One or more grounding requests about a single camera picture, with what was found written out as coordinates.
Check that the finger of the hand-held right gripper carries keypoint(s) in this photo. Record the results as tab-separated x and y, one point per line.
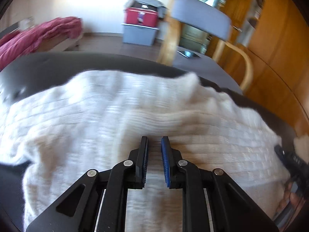
282	153

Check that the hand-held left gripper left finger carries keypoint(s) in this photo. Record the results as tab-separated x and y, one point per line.
144	166

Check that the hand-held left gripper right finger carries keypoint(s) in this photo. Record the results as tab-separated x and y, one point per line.
166	164

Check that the white knit sweater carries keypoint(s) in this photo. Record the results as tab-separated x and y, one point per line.
96	116

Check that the person's right hand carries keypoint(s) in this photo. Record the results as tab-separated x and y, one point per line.
289	200

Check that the wooden wardrobe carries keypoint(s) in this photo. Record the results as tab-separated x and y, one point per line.
277	53

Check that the dark smartphone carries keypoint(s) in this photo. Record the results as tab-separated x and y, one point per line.
189	54

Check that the grey storage bin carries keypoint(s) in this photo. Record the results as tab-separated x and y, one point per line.
137	35

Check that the bed base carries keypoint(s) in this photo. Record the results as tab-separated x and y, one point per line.
62	43

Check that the wooden chair with grey cushions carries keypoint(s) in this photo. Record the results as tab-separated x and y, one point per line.
200	19

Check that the red storage box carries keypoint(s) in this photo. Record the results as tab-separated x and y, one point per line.
135	17

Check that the pink ruffled bedspread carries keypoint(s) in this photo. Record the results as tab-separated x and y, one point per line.
36	38

